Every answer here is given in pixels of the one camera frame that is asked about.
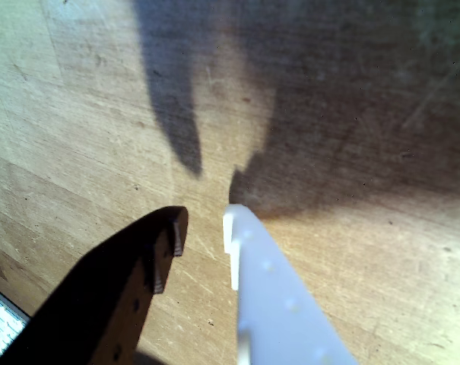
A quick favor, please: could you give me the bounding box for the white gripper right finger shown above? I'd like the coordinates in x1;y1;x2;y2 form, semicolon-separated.
222;204;360;365

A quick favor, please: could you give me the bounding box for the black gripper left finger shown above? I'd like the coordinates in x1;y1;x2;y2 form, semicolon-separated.
8;205;189;365

